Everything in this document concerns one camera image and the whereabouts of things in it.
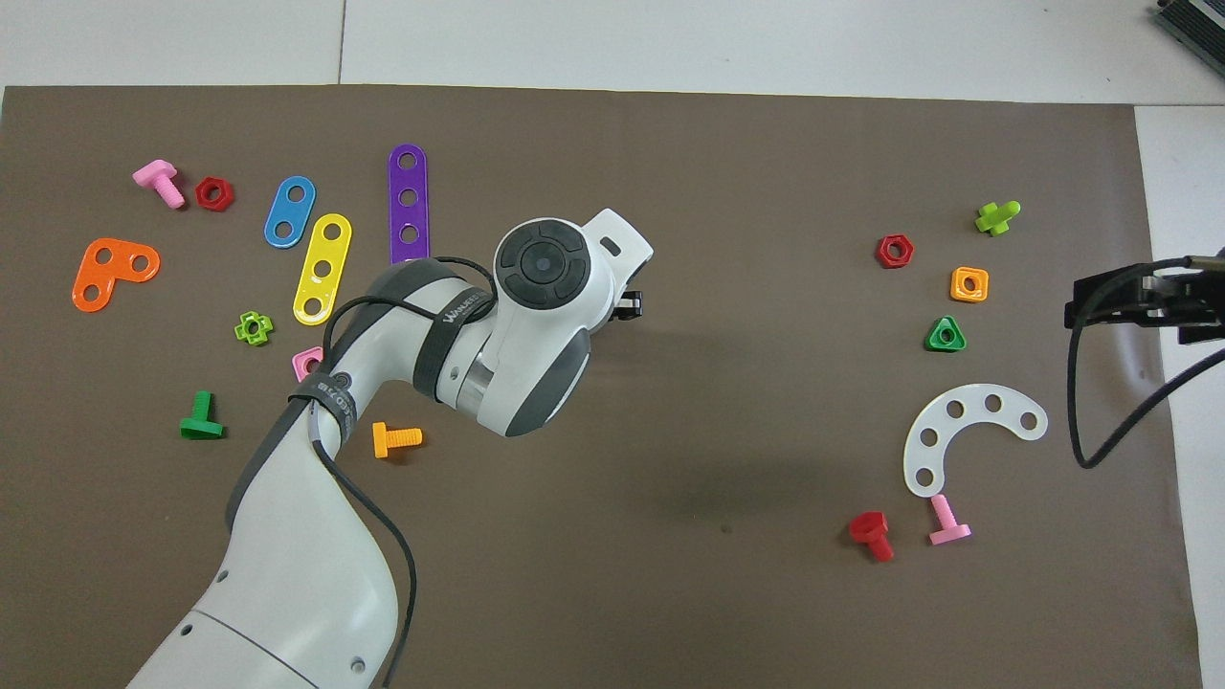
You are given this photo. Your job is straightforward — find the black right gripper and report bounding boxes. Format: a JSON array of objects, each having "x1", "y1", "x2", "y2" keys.
[{"x1": 1067, "y1": 254, "x2": 1225, "y2": 345}]

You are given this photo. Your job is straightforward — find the brown table mat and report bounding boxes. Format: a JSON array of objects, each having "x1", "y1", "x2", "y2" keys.
[{"x1": 0, "y1": 84, "x2": 1205, "y2": 689}]

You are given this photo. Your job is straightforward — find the lime cross-head plastic screw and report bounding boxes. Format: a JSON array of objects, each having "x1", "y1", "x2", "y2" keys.
[{"x1": 974, "y1": 200, "x2": 1022, "y2": 237}]

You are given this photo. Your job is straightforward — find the white curved five-hole plate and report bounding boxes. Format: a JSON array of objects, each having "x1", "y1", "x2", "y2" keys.
[{"x1": 902, "y1": 384, "x2": 1050, "y2": 499}]

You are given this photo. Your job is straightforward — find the purple four-hole strip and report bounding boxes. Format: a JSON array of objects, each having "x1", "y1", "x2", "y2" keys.
[{"x1": 388, "y1": 144, "x2": 430, "y2": 266}]

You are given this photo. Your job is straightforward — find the orange plastic screw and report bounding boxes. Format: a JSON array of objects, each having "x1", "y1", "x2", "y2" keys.
[{"x1": 372, "y1": 422, "x2": 424, "y2": 459}]

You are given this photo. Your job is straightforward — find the black ribbed device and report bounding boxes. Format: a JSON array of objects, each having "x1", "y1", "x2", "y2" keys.
[{"x1": 1153, "y1": 0, "x2": 1225, "y2": 55}]

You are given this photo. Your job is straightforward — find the small pink plastic screw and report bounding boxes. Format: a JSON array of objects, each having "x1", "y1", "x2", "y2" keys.
[{"x1": 928, "y1": 494, "x2": 972, "y2": 546}]

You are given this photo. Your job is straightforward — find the yellow three-hole strip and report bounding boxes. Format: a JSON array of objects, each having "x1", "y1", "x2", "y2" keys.
[{"x1": 292, "y1": 212, "x2": 353, "y2": 326}]

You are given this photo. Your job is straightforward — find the red plastic screw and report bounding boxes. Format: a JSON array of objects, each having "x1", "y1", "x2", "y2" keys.
[{"x1": 848, "y1": 511, "x2": 896, "y2": 563}]

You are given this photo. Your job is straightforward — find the blue two-hole strip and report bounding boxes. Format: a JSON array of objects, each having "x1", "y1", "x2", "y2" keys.
[{"x1": 263, "y1": 175, "x2": 317, "y2": 250}]

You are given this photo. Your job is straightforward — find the green plastic screw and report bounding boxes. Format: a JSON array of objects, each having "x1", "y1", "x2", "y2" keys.
[{"x1": 179, "y1": 390, "x2": 226, "y2": 440}]

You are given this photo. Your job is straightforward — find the large pink plastic screw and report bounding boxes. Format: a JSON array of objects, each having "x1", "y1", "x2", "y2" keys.
[{"x1": 132, "y1": 159, "x2": 187, "y2": 210}]

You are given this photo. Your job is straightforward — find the orange heart-shaped plate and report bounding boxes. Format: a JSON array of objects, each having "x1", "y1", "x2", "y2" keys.
[{"x1": 72, "y1": 237, "x2": 162, "y2": 313}]

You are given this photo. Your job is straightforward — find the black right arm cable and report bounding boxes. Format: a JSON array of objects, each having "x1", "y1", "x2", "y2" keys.
[{"x1": 1067, "y1": 254, "x2": 1225, "y2": 470}]

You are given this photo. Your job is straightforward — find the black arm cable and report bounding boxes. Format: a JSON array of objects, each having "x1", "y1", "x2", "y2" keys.
[
  {"x1": 1067, "y1": 254, "x2": 1225, "y2": 470},
  {"x1": 308, "y1": 256, "x2": 499, "y2": 689}
]

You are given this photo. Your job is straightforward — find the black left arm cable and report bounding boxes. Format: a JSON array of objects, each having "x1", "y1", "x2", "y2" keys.
[{"x1": 308, "y1": 256, "x2": 499, "y2": 689}]

